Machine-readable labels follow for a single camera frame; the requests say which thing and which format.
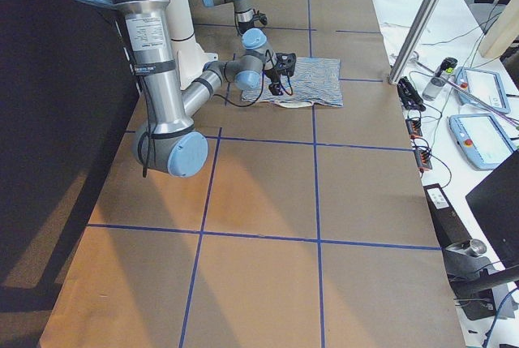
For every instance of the metal rod tool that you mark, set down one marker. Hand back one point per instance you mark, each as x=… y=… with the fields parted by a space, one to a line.
x=467 y=98

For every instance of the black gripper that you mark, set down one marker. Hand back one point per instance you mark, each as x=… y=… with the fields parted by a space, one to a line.
x=274 y=76

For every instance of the orange terminal block far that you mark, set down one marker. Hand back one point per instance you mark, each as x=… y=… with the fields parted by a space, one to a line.
x=413 y=126

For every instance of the orange terminal block near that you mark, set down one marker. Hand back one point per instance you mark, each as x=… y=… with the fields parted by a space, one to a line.
x=422 y=155

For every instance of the striped polo shirt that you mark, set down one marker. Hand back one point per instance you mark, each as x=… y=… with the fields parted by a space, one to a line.
x=315 y=81

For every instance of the clear water bottle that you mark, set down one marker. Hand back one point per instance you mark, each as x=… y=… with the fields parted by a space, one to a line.
x=438 y=80

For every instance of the far teach pendant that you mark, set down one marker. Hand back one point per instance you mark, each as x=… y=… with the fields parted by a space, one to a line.
x=487 y=86

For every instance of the aluminium frame post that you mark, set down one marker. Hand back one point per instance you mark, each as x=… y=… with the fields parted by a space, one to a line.
x=417 y=28

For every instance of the near teach pendant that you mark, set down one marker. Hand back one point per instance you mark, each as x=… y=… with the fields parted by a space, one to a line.
x=482 y=139

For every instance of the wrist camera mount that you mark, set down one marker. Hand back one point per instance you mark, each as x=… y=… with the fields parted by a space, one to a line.
x=259 y=17
x=286 y=63

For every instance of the white pedestal column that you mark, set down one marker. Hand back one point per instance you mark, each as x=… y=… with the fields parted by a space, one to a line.
x=189 y=55

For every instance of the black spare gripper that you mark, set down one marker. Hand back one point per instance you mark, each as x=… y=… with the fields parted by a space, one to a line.
x=409 y=95

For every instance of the teach pendant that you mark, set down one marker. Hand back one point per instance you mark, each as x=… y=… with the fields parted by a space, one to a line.
x=482 y=139
x=487 y=86

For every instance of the orange terminal block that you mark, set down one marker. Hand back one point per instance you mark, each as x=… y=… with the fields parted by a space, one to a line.
x=413 y=126
x=422 y=155

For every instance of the black power box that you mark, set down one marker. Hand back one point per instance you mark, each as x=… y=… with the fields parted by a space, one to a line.
x=449 y=228

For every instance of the black monitor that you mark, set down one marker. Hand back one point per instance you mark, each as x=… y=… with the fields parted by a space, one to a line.
x=494 y=204

